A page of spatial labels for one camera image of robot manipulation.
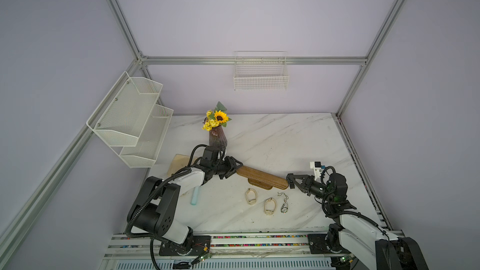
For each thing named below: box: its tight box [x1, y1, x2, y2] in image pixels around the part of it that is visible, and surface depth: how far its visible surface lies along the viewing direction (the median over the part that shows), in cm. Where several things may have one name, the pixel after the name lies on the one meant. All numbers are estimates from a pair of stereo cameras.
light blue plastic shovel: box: [190, 186, 199, 206], surface depth 87 cm
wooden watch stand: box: [236, 165, 289, 190], surface depth 86 cm
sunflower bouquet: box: [201, 101, 232, 132], surface depth 88 cm
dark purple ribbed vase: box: [208, 125, 229, 149], surface depth 99 cm
